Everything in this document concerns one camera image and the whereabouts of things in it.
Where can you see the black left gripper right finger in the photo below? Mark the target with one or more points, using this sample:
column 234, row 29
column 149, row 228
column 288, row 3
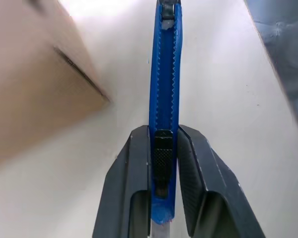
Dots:
column 208, row 178

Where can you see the brown cardboard box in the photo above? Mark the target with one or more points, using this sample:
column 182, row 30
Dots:
column 34, row 86

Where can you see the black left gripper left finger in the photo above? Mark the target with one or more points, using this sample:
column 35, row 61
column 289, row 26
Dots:
column 136, row 173

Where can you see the blue pen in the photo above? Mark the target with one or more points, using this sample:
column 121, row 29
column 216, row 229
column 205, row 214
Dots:
column 164, row 86

